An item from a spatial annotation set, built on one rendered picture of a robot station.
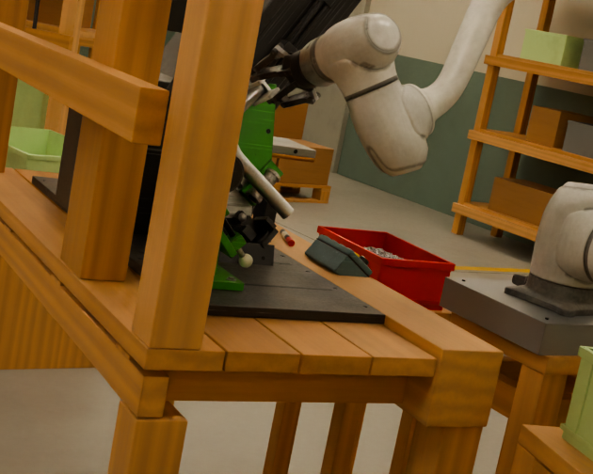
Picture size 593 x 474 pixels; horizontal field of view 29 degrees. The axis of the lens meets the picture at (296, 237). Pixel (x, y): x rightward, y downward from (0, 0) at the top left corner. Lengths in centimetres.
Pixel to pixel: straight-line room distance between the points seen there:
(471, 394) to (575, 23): 734
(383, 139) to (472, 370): 46
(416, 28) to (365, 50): 873
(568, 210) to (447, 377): 57
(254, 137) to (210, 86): 76
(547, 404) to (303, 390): 62
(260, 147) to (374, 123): 54
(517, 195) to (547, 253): 628
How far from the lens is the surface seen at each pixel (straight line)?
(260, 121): 252
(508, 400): 254
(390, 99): 202
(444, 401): 213
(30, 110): 518
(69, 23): 506
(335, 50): 203
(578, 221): 251
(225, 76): 177
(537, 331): 242
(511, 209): 885
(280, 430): 305
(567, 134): 850
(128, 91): 188
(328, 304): 224
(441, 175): 1021
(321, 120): 1156
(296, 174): 909
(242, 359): 190
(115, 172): 215
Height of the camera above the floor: 143
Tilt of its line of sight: 11 degrees down
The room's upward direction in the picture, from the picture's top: 11 degrees clockwise
